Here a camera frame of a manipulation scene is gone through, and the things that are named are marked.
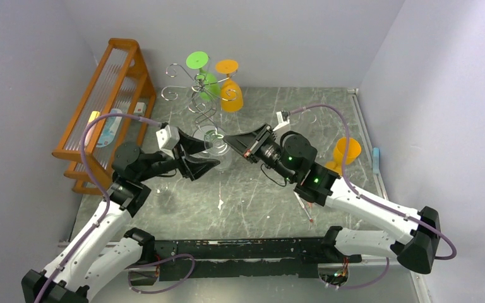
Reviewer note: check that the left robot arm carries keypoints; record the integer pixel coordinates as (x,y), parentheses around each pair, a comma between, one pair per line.
(82,270)

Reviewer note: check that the small white red box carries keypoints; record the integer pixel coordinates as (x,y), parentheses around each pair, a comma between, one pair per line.
(140,109)

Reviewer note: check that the clear wine glass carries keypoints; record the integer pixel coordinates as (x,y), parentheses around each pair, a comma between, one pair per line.
(307,117)
(160,189)
(215,146)

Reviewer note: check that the light blue flat package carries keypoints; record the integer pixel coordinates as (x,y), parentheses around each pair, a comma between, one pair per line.
(109,131)

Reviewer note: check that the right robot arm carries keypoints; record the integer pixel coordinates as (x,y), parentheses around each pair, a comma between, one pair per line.
(409,235)

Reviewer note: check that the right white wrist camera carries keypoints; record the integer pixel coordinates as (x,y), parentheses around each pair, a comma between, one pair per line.
(283,123)

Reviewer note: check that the white red pen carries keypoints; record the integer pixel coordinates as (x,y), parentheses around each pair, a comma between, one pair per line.
(304,208)

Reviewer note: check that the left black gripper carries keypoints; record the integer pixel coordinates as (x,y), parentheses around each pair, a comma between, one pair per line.
(189,169)

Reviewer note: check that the orange wooden rack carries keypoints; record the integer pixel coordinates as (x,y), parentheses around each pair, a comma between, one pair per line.
(120,80)

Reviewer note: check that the green plastic wine glass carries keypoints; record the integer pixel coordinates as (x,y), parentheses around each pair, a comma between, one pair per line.
(207,82)

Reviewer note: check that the orange plastic wine glass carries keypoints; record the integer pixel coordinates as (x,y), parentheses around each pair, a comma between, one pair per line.
(231,96)

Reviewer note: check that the yellow highlighter marker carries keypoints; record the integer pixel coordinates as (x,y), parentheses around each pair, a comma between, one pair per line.
(93,116)

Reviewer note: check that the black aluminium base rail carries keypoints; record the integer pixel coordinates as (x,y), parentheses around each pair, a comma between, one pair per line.
(205,258)

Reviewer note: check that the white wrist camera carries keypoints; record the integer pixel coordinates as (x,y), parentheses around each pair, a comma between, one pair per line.
(167,139)
(283,123)

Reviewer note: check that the chrome wine glass rack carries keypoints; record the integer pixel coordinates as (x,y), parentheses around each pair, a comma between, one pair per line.
(204,109)

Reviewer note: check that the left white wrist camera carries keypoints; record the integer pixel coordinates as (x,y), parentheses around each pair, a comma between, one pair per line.
(167,139)

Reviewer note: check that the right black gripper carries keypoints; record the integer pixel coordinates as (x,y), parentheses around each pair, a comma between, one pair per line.
(255,142)

